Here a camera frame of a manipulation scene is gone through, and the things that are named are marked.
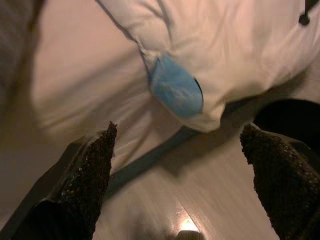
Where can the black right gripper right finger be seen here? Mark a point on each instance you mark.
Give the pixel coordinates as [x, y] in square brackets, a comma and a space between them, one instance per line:
[282, 180]

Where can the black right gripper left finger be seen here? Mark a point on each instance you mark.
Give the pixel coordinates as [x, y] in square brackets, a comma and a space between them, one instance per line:
[75, 190]

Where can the black round object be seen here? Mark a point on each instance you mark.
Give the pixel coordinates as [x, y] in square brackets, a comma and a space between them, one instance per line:
[290, 112]

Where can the white bedding with blue filling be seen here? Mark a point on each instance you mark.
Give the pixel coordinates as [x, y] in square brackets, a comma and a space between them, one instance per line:
[225, 57]

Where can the white mattress with blue trim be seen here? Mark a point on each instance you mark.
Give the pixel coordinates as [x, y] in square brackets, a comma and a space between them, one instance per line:
[85, 82]

